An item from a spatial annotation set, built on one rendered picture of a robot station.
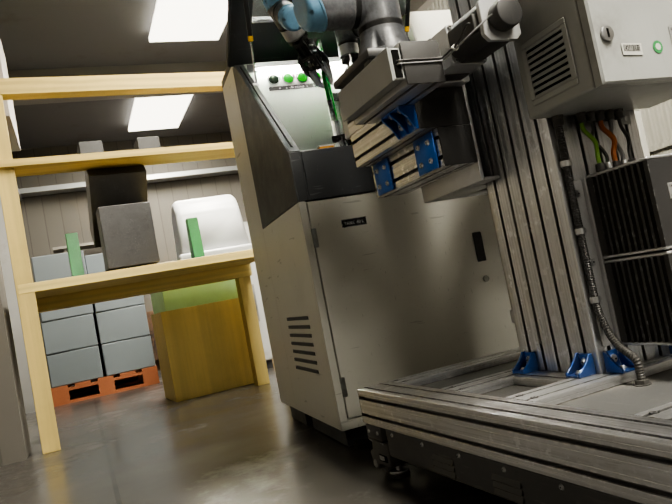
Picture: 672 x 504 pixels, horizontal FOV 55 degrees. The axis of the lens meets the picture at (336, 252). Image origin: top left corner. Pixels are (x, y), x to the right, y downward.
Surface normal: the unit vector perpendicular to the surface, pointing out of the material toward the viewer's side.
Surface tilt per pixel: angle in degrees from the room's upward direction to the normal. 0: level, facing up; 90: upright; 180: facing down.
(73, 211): 90
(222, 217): 72
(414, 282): 90
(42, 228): 90
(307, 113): 90
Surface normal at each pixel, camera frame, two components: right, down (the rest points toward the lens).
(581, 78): -0.91, 0.15
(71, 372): 0.34, -0.12
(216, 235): 0.23, -0.41
